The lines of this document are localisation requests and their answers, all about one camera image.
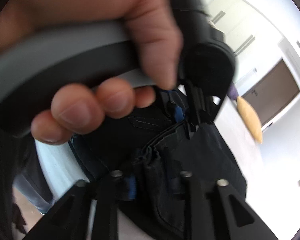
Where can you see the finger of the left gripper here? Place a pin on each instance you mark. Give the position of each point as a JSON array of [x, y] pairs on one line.
[[178, 113]]

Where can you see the black denim pants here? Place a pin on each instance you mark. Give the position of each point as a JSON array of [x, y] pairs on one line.
[[149, 144]]

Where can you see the person's left hand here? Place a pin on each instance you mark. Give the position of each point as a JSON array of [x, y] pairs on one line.
[[75, 108]]

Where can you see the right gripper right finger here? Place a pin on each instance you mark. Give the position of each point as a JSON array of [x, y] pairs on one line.
[[174, 183]]

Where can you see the brown door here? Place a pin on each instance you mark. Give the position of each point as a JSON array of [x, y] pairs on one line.
[[273, 92]]

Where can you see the yellow pillow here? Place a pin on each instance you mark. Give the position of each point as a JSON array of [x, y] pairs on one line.
[[250, 119]]

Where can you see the purple pillow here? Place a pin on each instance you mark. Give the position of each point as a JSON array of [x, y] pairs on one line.
[[232, 92]]

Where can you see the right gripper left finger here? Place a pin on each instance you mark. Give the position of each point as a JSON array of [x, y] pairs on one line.
[[129, 189]]

